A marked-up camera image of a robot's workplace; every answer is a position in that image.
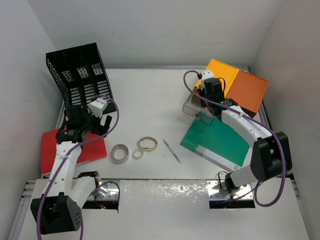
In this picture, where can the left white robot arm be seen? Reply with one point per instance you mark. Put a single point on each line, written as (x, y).
(59, 208)

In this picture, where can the left metal arm base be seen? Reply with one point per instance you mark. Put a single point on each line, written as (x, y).
(108, 190)

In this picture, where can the black mesh file organizer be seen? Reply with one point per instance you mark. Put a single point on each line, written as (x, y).
(79, 74)

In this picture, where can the orange drawer box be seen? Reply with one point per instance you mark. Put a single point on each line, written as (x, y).
(248, 91)

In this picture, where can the red notebook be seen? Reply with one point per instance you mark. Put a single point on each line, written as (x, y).
(91, 151)

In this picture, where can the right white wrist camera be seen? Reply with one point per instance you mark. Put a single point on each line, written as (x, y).
(205, 74)

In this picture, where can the right metal arm base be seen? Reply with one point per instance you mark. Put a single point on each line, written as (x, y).
(216, 193)

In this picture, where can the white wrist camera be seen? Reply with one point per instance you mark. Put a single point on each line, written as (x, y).
(205, 74)
(97, 107)

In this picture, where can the green notebook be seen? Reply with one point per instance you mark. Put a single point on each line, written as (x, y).
(217, 143)

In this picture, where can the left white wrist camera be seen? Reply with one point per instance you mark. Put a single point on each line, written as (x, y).
(97, 107)

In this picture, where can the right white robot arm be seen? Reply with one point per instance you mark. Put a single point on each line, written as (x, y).
(266, 160)

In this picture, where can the beige masking tape roll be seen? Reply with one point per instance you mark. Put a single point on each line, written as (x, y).
(147, 144)

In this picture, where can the yellow drawer box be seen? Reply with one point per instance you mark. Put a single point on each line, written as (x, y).
(221, 71)

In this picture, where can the large clear tape roll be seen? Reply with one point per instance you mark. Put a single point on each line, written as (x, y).
(120, 154)

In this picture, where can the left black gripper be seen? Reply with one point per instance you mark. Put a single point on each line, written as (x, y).
(99, 129)

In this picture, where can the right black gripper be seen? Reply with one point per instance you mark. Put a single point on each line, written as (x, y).
(202, 90)

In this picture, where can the grey green pen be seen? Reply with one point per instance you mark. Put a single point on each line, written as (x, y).
(171, 151)

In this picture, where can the small white tape roll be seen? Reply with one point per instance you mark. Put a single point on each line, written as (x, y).
(138, 154)

